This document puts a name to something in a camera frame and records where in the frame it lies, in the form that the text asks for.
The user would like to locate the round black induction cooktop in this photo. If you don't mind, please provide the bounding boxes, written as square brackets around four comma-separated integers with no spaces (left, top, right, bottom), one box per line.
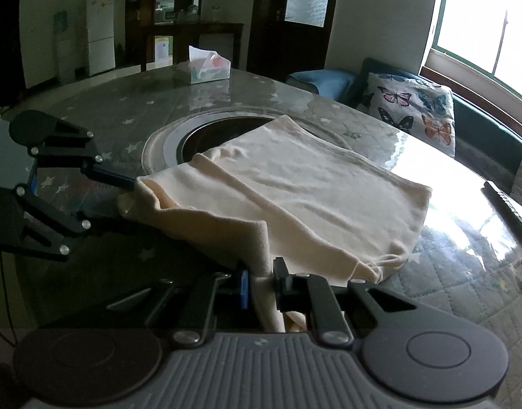
[178,113,287,167]

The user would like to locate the white refrigerator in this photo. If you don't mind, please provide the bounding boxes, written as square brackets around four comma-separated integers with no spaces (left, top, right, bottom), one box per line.
[86,0,117,75]

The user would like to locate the dark wooden glass door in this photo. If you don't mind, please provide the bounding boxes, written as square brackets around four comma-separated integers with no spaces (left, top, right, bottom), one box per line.
[246,0,342,84]

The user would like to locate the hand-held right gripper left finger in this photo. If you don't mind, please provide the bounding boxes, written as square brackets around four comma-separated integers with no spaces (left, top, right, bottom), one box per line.
[103,269,250,347]

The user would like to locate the teal sofa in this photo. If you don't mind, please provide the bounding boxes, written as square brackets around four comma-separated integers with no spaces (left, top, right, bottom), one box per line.
[285,57,522,180]

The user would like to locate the dark wooden display cabinet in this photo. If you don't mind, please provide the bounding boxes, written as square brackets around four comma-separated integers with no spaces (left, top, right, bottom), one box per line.
[124,0,244,73]

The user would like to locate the black remote control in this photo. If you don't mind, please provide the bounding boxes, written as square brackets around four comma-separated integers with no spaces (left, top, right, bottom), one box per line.
[481,181,522,241]

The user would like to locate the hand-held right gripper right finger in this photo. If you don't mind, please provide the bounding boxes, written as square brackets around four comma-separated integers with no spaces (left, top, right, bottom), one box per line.
[273,258,417,347]

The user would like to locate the butterfly print pillow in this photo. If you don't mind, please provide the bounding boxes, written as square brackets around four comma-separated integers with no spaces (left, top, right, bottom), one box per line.
[355,72,457,157]

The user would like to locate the cream fabric garment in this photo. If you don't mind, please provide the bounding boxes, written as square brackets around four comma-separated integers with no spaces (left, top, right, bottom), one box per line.
[117,114,433,333]

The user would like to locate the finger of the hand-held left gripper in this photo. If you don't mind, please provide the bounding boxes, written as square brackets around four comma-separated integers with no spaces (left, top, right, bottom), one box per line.
[14,184,127,262]
[30,119,137,191]

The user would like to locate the tissue box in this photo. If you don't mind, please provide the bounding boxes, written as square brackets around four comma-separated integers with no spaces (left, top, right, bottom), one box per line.
[176,45,233,85]

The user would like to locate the green framed window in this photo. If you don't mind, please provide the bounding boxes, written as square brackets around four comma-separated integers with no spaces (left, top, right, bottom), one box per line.
[418,0,522,107]

